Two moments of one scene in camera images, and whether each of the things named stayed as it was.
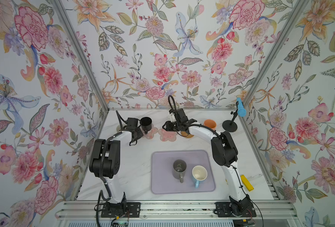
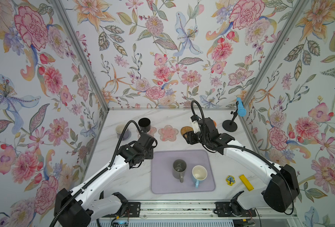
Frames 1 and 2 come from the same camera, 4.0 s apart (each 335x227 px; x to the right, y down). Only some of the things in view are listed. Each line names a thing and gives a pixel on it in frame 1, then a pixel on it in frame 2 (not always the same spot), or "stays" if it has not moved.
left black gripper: [140, 133] → [151, 152]
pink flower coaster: [150, 134] stays
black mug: [146, 124] stays
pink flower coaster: [165, 135] stays
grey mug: [179, 169] stays
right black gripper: [168, 127] → [190, 139]
